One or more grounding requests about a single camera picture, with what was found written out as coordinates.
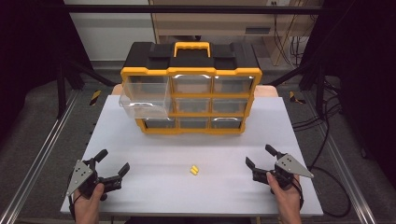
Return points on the grid of clear organizer drawers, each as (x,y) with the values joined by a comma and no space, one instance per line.
(191,84)

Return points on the light wooden cabinet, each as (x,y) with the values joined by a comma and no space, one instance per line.
(218,23)

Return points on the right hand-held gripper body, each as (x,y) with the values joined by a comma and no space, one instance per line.
(291,166)

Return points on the black curtain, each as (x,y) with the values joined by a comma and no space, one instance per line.
(28,46)
(367,62)

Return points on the small yellow cylinder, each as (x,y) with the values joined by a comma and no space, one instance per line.
(192,169)
(196,171)

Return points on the white panel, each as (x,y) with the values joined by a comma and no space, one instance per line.
(109,34)

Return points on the yellow black organizer case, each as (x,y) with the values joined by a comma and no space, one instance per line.
(191,57)

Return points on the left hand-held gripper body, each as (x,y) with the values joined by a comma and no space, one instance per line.
(81,174)

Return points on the black horizontal frame bar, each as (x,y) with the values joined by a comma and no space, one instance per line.
(186,9)

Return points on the person's right hand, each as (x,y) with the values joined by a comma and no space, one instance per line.
(288,199)

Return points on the clear plastic drawer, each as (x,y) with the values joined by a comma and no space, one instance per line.
(146,93)

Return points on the aluminium rail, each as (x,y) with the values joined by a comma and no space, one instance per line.
(345,168)
(37,155)

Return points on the yellow black hazard tape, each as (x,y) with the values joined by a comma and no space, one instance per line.
(295,98)
(95,97)

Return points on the black frame strut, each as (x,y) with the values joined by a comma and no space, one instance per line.
(311,74)
(67,73)

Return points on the person's left hand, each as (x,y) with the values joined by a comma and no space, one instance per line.
(88,203)

